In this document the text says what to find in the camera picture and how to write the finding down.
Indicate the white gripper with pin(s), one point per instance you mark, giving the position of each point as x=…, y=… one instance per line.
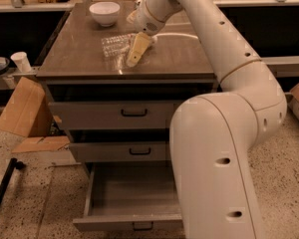
x=145, y=20

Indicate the flat cardboard piece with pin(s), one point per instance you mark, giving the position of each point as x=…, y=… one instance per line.
x=35, y=144

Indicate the grey drawer cabinet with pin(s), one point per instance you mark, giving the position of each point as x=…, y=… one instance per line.
x=76, y=70

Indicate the white paper cup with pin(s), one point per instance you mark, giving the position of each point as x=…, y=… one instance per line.
x=21, y=61

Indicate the bottom grey drawer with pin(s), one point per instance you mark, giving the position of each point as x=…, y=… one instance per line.
x=139, y=196

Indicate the white ceramic bowl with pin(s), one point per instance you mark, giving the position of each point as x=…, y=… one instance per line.
x=105, y=13

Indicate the clear plastic water bottle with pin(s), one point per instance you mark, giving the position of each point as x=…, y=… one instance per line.
x=116, y=45

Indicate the top grey drawer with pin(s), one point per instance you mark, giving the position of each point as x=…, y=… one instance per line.
x=113, y=115

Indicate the brown cardboard box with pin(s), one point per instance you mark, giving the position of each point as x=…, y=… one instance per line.
x=27, y=113

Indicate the grey drawer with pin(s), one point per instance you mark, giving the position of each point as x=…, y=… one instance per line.
x=120, y=151
x=139, y=196
x=113, y=115

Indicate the middle grey drawer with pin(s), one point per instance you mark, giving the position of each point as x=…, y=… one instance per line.
x=120, y=151

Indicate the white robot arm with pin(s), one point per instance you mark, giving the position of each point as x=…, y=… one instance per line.
x=210, y=135

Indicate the black metal stand leg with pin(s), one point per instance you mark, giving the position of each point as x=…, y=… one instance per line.
x=14, y=163

